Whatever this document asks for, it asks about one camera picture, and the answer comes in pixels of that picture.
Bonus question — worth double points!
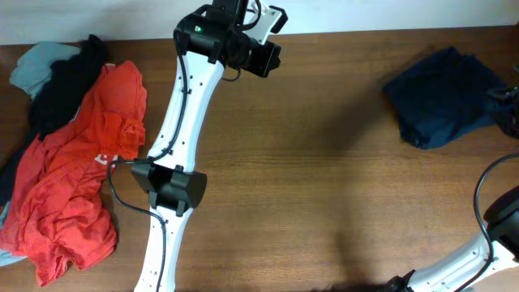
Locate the navy blue shorts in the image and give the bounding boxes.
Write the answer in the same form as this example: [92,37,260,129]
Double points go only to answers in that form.
[382,47,506,150]

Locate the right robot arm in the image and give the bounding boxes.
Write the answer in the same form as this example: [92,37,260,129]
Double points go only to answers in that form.
[383,61,518,291]

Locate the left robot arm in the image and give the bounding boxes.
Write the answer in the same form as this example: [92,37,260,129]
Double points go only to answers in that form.
[131,1,288,291]

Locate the black garment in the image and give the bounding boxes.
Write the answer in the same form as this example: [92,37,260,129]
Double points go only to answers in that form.
[1,34,108,205]

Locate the light grey garment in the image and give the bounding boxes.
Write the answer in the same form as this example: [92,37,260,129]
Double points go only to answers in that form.
[0,41,84,268]

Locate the red t-shirt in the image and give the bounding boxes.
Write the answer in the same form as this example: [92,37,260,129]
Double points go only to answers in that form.
[1,61,147,286]

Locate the right black cable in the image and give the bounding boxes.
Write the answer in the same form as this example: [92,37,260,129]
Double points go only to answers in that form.
[453,152,519,292]

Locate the black cable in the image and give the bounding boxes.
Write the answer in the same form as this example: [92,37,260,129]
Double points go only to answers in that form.
[453,152,519,292]
[105,0,263,292]

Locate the left black cable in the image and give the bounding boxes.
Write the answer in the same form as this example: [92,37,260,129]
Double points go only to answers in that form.
[105,0,263,292]

